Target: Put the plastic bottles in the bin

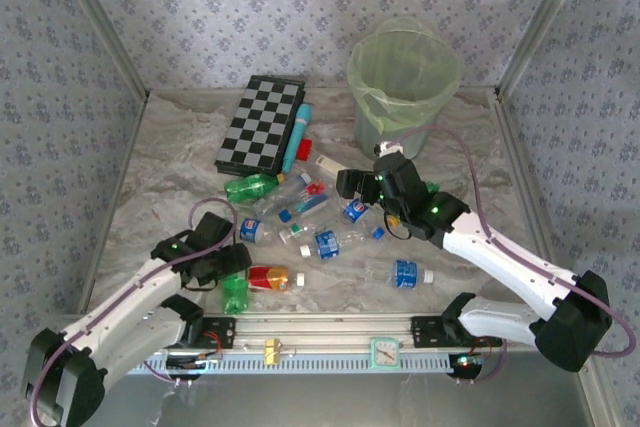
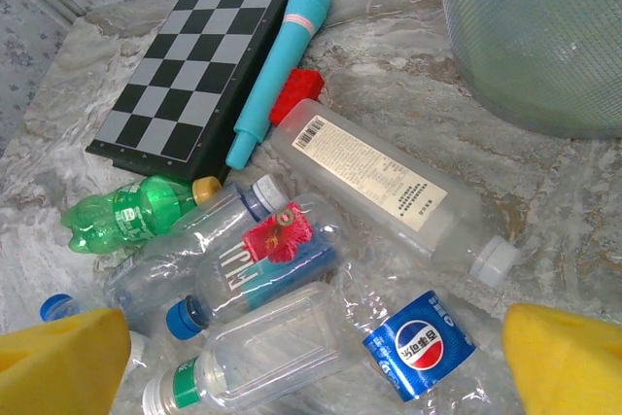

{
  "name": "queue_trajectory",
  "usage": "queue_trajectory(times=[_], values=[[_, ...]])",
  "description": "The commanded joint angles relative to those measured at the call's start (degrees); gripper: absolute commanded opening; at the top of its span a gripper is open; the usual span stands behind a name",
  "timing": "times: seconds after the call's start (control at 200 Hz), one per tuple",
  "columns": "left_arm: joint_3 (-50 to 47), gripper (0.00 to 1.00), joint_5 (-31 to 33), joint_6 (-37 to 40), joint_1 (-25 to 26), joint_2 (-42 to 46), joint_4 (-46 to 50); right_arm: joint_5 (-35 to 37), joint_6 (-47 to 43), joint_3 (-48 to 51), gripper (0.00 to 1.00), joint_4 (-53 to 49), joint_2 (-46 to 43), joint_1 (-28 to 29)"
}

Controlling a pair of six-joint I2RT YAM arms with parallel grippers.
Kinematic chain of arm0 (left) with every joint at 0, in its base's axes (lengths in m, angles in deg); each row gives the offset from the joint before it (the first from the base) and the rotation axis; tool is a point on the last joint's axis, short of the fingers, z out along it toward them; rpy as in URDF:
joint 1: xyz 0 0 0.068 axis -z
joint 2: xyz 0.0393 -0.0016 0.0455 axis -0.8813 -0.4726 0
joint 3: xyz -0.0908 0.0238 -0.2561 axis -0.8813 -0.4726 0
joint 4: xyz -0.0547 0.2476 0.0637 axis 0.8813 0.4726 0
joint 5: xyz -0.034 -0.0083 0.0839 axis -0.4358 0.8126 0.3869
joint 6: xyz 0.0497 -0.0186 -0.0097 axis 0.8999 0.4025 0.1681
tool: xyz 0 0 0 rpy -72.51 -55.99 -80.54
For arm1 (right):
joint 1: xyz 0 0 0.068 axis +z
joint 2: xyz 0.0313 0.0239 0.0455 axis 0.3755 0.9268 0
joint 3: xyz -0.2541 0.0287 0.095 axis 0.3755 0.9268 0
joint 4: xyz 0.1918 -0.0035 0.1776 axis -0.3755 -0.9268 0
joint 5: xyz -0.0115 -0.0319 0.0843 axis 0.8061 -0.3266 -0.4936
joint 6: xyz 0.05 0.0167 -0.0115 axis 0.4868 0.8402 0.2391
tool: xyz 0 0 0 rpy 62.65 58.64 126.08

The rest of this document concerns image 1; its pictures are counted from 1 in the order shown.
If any small clear bottle green cap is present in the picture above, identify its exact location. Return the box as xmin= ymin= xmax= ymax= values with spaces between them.
xmin=277 ymin=222 xmax=314 ymax=247

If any aluminium side rail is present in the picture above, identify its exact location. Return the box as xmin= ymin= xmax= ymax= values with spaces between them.
xmin=489 ymin=86 xmax=576 ymax=311
xmin=79 ymin=89 xmax=151 ymax=308

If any clear Pepsi bottle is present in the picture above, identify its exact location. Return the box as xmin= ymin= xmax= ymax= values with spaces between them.
xmin=341 ymin=198 xmax=386 ymax=228
xmin=233 ymin=216 xmax=280 ymax=247

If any grey metal panel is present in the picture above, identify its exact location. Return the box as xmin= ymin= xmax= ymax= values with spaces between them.
xmin=99 ymin=352 xmax=596 ymax=427

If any pale green waste bin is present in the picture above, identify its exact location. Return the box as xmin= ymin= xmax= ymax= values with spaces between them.
xmin=353 ymin=91 xmax=447 ymax=161

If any aluminium frame post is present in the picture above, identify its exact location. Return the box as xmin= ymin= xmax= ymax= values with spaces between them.
xmin=494 ymin=0 xmax=599 ymax=101

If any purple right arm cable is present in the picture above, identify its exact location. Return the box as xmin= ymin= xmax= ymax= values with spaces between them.
xmin=387 ymin=124 xmax=630 ymax=388

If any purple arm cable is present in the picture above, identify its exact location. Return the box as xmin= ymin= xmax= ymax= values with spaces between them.
xmin=387 ymin=124 xmax=630 ymax=388
xmin=27 ymin=196 xmax=239 ymax=427

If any frosted bottle white label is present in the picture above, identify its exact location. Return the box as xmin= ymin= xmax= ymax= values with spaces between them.
xmin=313 ymin=154 xmax=351 ymax=188

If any clear bottle blue label white cap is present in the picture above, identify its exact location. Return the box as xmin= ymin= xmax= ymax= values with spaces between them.
xmin=298 ymin=229 xmax=369 ymax=262
xmin=366 ymin=257 xmax=435 ymax=293

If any clear bottle grey cap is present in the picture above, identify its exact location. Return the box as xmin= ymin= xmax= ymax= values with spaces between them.
xmin=252 ymin=171 xmax=314 ymax=218

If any teal plastic cylinder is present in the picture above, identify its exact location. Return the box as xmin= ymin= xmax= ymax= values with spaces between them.
xmin=282 ymin=103 xmax=315 ymax=174

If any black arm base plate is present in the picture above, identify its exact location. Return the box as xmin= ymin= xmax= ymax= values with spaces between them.
xmin=410 ymin=315 xmax=503 ymax=348
xmin=197 ymin=316 xmax=237 ymax=351

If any clear bottle red flower label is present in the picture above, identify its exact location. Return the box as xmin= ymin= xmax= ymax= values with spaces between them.
xmin=277 ymin=180 xmax=332 ymax=223

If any green plastic bin liner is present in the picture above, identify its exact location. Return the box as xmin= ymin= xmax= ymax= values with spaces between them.
xmin=347 ymin=15 xmax=464 ymax=134

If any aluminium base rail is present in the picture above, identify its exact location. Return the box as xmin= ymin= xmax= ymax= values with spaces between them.
xmin=54 ymin=310 xmax=596 ymax=354

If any slotted grey cable duct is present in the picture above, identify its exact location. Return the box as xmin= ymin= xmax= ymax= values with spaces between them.
xmin=107 ymin=350 xmax=484 ymax=376

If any small teal clock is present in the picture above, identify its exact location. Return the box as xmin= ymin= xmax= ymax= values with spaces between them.
xmin=368 ymin=336 xmax=403 ymax=373

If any black grey chessboard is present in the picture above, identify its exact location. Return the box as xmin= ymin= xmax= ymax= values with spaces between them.
xmin=214 ymin=75 xmax=307 ymax=176

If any red yellow bottle white cap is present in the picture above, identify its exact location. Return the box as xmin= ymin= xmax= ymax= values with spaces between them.
xmin=248 ymin=265 xmax=307 ymax=294

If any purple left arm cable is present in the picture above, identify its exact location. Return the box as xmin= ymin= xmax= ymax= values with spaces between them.
xmin=27 ymin=196 xmax=239 ymax=427

